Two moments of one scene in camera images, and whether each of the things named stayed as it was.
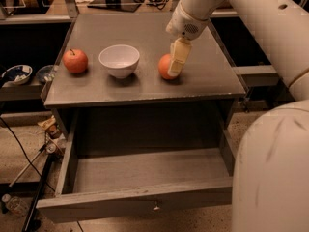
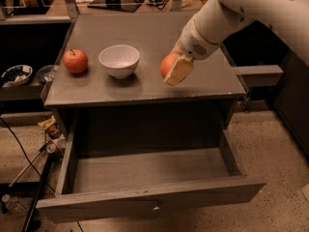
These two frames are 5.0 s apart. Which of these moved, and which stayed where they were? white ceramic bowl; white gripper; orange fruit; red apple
Moved: white gripper
Stayed: orange fruit; red apple; white ceramic bowl
